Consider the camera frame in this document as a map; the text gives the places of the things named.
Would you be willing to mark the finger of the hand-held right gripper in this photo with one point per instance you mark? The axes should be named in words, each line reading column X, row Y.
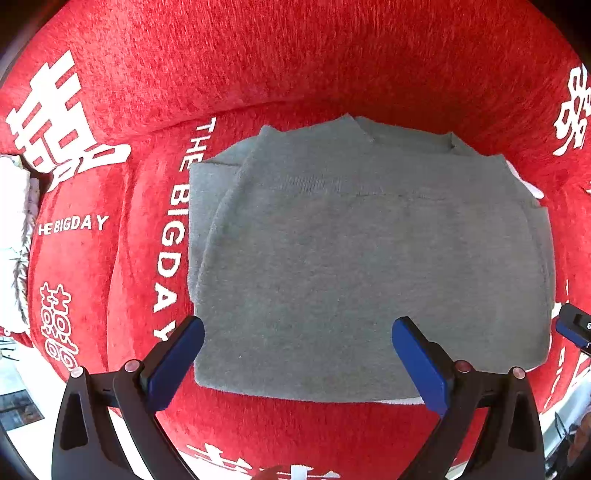
column 577, row 323

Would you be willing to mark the red printed sofa cover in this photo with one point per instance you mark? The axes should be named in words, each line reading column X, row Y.
column 323, row 60

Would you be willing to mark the dark printed paper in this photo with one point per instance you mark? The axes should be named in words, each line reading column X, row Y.
column 18, row 406

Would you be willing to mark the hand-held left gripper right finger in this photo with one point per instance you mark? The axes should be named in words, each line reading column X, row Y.
column 420, row 364

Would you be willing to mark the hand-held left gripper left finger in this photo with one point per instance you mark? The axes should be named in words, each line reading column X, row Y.
column 178, row 364

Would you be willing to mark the grey knit sweater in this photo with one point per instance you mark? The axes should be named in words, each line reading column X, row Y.
column 369, row 258

